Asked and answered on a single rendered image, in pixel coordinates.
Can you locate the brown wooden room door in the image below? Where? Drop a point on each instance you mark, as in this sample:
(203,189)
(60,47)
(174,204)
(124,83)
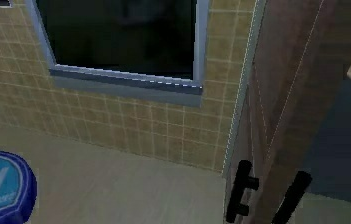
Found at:
(293,83)

